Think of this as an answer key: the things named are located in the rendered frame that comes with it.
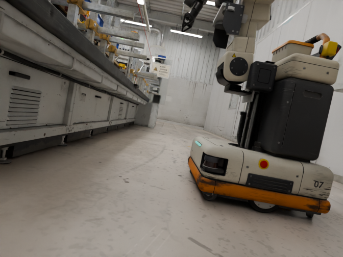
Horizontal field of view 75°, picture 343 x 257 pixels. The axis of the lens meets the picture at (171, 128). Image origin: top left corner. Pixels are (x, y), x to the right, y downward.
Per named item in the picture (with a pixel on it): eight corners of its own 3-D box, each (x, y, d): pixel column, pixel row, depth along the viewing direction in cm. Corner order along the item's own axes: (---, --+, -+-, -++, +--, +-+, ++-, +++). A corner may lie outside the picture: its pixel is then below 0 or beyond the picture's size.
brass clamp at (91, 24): (100, 36, 139) (102, 28, 138) (94, 28, 125) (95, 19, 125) (91, 34, 139) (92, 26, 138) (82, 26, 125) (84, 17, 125)
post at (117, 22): (111, 74, 182) (121, 14, 180) (110, 73, 179) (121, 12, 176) (106, 73, 182) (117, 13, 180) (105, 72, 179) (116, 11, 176)
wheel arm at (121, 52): (146, 61, 186) (147, 56, 186) (145, 60, 183) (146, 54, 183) (94, 50, 185) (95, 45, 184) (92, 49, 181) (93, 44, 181)
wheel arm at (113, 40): (143, 50, 161) (144, 44, 161) (143, 48, 158) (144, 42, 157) (83, 37, 160) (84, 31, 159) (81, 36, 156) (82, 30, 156)
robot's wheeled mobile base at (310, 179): (271, 181, 174) (277, 150, 172) (332, 220, 110) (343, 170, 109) (185, 165, 171) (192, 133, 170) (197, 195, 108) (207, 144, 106)
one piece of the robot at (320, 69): (267, 163, 168) (292, 52, 164) (316, 187, 114) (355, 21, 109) (224, 155, 167) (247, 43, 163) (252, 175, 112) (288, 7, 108)
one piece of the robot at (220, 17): (231, 50, 149) (238, 18, 148) (246, 35, 122) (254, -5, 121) (207, 46, 149) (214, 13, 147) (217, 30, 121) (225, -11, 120)
